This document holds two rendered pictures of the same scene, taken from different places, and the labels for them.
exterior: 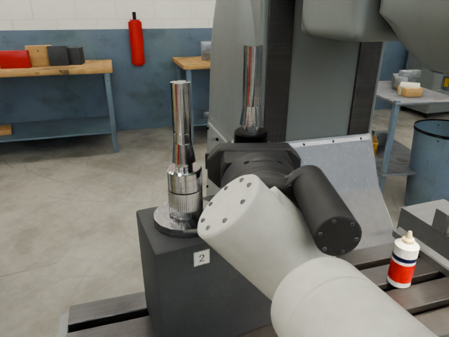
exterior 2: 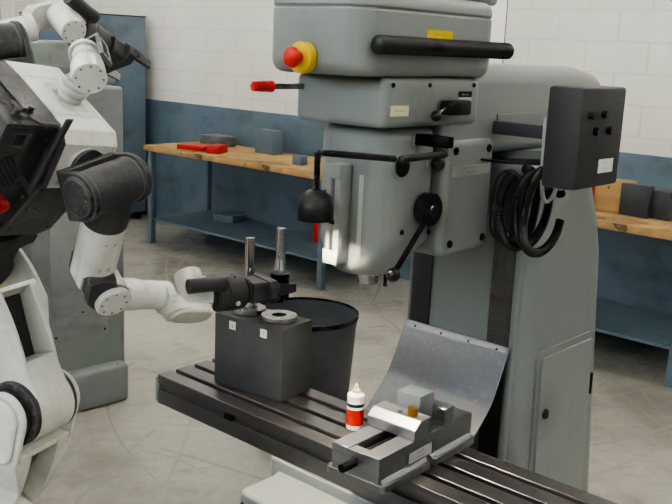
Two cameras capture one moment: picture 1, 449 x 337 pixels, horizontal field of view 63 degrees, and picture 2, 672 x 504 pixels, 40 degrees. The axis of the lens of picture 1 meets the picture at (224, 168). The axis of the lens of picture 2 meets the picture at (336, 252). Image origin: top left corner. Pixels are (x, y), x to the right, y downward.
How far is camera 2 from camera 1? 2.08 m
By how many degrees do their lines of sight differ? 56
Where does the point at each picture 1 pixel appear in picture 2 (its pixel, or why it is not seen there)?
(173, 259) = (221, 318)
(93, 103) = not seen: outside the picture
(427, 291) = not seen: hidden behind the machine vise
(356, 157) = (483, 365)
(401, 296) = (337, 429)
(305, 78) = (446, 270)
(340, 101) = (478, 302)
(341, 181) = (457, 381)
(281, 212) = (188, 278)
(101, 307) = not seen: hidden behind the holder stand
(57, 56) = (633, 201)
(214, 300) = (237, 356)
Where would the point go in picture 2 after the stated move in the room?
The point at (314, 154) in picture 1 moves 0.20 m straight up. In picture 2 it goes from (445, 345) to (451, 269)
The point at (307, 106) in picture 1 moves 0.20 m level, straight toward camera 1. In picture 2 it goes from (448, 297) to (375, 301)
